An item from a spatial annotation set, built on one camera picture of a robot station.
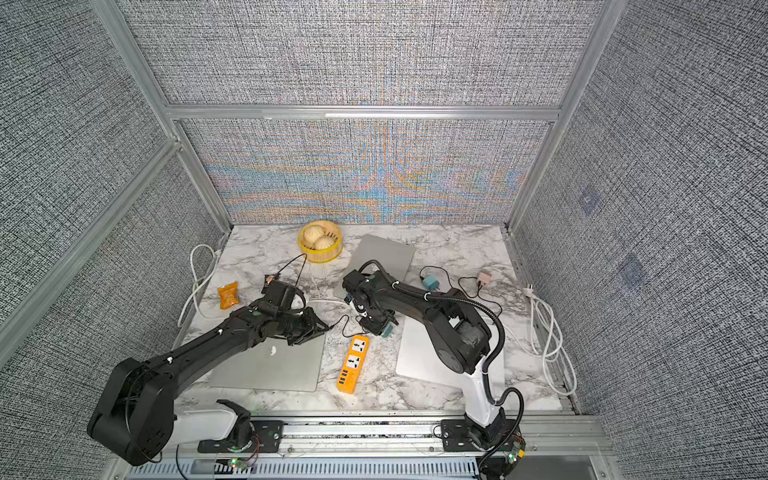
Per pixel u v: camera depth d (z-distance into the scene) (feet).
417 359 2.91
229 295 3.22
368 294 2.15
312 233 3.61
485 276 3.37
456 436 2.40
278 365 2.93
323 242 3.51
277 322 2.20
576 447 2.42
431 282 3.30
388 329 2.91
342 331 2.95
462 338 1.69
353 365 2.73
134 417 1.34
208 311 3.12
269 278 3.35
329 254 3.56
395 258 3.73
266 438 2.44
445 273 3.49
